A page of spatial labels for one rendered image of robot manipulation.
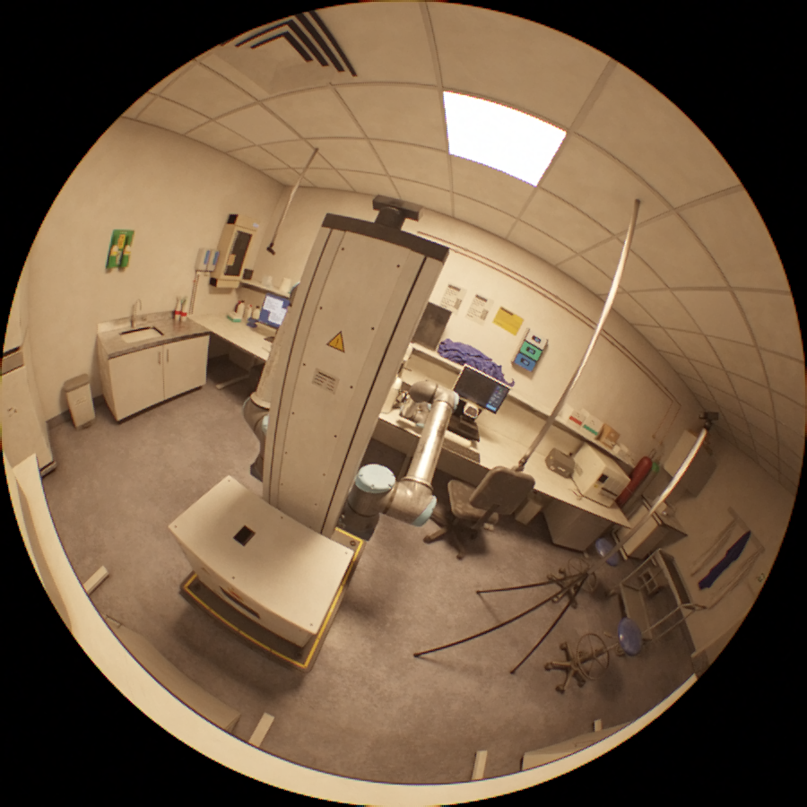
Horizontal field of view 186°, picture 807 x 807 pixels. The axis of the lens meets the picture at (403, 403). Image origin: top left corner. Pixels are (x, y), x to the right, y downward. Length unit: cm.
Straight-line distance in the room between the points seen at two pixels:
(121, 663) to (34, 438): 193
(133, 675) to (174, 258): 312
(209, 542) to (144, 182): 286
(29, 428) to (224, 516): 195
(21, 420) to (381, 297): 248
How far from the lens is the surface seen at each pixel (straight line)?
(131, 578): 191
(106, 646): 86
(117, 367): 255
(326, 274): 67
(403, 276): 60
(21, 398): 239
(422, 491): 102
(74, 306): 293
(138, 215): 298
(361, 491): 97
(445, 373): 260
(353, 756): 174
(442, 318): 243
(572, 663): 252
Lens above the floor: 162
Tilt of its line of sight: 22 degrees down
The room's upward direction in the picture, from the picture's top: 24 degrees clockwise
